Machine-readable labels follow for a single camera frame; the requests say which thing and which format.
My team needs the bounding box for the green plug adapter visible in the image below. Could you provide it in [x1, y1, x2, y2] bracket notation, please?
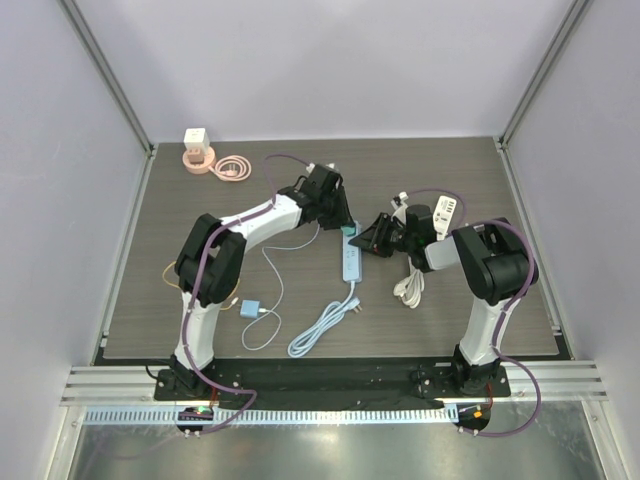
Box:
[341, 223, 361, 237]

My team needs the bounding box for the blue power strip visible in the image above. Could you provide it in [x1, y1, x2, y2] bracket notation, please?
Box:
[287, 234, 362, 359]

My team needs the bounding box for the white power strip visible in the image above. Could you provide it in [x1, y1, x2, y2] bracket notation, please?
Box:
[393, 195, 458, 309]

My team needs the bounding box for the pink round socket base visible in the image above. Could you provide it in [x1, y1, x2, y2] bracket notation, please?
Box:
[182, 147, 252, 183]

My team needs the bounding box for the blue charger with white cable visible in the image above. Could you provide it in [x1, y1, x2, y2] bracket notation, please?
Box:
[240, 227, 320, 352]

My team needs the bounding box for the yellow charger with cable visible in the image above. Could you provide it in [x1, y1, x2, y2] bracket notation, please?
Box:
[162, 259, 241, 314]

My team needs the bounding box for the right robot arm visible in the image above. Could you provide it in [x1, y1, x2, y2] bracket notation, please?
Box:
[349, 205, 538, 396]

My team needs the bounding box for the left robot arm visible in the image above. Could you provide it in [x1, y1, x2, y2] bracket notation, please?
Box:
[166, 165, 355, 400]

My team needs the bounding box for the white cube adapter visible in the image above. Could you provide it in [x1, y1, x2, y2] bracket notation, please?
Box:
[183, 128, 210, 155]

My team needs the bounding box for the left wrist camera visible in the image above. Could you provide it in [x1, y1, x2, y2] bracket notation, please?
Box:
[305, 162, 337, 174]

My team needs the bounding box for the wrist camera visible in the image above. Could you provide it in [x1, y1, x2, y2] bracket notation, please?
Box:
[392, 191, 409, 215]
[305, 162, 337, 174]

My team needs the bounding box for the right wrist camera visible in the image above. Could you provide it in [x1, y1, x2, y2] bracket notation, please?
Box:
[392, 191, 409, 215]

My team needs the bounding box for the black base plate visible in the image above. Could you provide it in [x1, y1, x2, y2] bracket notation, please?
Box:
[154, 357, 511, 403]

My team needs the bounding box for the aluminium frame rail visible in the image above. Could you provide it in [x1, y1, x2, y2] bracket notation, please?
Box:
[60, 361, 608, 406]

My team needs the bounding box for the white cable duct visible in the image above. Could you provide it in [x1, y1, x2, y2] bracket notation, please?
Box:
[83, 404, 459, 427]

